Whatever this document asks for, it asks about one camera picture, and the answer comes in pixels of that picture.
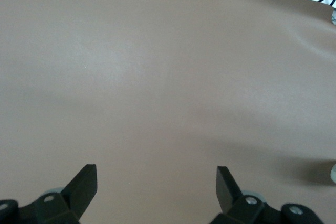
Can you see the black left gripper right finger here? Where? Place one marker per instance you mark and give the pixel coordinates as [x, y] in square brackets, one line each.
[228, 195]

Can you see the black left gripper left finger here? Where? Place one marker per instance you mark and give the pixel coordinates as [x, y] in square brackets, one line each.
[78, 192]

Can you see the metal table edge bracket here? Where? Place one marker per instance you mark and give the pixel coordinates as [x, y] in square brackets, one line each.
[334, 16]

